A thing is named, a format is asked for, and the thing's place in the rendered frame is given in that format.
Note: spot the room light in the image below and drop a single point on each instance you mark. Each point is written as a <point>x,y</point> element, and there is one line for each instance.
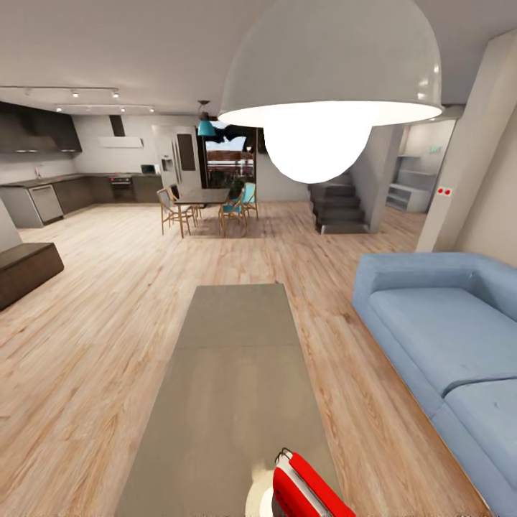
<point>205,126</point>
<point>313,51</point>

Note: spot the dishwasher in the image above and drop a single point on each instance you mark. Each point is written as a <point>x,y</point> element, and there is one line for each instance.
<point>46,203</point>

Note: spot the oven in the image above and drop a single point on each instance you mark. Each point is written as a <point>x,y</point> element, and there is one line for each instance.
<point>122,188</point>

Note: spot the sofa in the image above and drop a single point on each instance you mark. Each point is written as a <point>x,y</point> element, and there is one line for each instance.
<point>447,323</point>

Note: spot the range hood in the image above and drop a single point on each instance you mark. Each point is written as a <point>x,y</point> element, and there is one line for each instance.
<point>119,139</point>

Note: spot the fridge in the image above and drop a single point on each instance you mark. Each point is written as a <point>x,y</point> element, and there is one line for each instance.
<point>181,156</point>

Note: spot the radio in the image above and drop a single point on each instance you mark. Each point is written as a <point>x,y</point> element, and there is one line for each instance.
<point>301,492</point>

